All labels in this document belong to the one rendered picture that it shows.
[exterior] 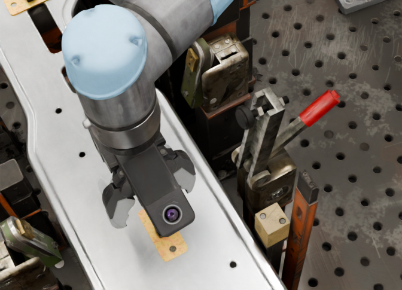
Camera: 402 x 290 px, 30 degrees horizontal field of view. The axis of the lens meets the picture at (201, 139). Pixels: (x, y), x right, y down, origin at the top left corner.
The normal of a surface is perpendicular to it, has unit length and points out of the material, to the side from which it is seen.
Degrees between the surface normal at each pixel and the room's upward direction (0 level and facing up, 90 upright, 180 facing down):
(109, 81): 87
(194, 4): 44
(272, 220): 0
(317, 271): 0
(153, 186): 32
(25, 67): 0
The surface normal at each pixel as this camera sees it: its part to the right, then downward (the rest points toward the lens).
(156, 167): 0.18, 0.03
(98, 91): -0.12, 0.86
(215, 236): -0.05, -0.46
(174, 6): 0.29, -0.17
